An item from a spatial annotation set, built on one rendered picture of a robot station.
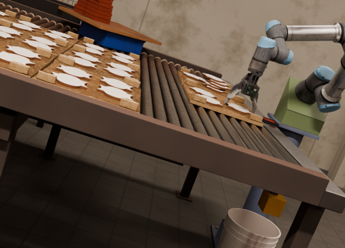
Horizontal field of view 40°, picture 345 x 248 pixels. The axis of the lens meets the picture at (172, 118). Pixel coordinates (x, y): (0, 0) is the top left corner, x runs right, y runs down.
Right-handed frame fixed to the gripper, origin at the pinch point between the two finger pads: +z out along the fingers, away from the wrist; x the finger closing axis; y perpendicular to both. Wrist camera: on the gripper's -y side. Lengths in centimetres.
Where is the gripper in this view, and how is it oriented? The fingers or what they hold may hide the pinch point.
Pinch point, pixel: (238, 108)
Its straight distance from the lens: 228.9
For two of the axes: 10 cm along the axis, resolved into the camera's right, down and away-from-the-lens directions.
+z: -3.4, 9.0, 2.7
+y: 0.4, 3.0, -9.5
